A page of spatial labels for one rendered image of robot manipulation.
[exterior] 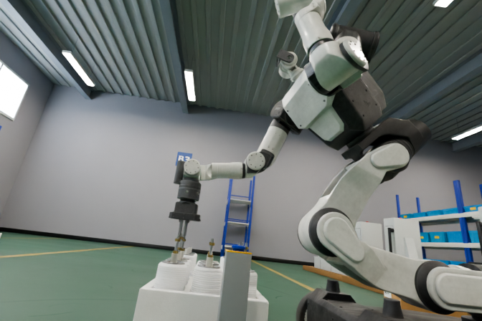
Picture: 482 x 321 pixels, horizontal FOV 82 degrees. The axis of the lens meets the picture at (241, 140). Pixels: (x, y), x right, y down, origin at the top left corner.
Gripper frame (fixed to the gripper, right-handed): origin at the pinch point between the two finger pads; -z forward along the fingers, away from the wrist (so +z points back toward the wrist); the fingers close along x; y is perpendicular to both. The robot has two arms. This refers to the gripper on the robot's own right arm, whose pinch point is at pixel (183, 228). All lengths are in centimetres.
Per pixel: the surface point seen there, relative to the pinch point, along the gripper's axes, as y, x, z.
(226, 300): 30.4, -20.5, -17.5
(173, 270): 16.2, -2.5, -13.4
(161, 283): 16.0, 0.6, -17.4
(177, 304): 18.9, -6.1, -22.0
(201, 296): 18.1, -12.8, -19.4
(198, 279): 14.5, -10.5, -15.4
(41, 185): -572, 487, 81
